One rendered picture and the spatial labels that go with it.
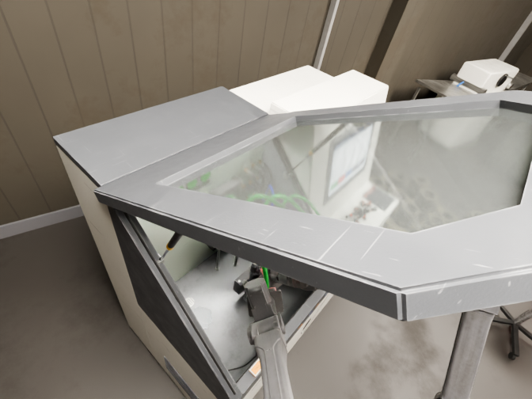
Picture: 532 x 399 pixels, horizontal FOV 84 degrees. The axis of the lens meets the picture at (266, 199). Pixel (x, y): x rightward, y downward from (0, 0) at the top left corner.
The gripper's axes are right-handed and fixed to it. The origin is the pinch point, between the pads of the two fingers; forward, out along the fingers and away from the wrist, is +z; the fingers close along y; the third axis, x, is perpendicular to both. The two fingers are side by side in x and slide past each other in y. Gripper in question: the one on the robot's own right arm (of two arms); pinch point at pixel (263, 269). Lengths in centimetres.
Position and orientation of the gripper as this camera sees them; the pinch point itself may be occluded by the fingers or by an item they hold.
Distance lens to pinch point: 115.6
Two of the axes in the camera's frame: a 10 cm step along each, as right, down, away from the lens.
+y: -2.9, -9.5, -1.2
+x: -8.0, 3.1, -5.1
